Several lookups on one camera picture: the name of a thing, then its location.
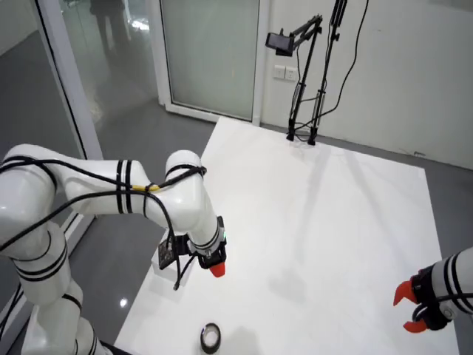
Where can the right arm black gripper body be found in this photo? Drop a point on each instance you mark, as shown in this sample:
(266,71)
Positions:
(430,314)

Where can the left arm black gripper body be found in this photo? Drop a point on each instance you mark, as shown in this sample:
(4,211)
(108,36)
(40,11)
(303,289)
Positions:
(203,262)

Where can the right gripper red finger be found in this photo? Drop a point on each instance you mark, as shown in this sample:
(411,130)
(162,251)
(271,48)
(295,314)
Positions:
(415,325)
(403,292)

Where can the black tape roll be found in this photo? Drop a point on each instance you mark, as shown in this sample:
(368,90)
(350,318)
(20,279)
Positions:
(203,342)

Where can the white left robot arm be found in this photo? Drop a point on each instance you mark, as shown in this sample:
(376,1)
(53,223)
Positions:
(92,185)

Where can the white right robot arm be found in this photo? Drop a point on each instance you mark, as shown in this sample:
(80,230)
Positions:
(462,273)

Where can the black tall boom stand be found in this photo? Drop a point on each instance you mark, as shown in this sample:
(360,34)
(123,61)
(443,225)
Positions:
(318,107)

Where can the frosted glass door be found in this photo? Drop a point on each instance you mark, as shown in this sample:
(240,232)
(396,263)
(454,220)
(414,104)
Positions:
(210,55)

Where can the white framed glass partition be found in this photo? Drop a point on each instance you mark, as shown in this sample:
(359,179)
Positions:
(72,81)

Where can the person behind glass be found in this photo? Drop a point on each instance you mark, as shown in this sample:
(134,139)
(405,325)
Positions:
(107,22)

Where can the black camera boom stand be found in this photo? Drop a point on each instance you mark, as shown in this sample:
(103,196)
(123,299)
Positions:
(295,103)

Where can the white wall switch plate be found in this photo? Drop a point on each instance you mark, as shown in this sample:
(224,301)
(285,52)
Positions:
(279,71)

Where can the white wall socket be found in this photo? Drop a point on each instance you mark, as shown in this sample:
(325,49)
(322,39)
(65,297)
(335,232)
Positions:
(291,73)

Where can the black camera on boom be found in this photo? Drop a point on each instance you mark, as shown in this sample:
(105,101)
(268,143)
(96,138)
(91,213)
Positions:
(279,41)

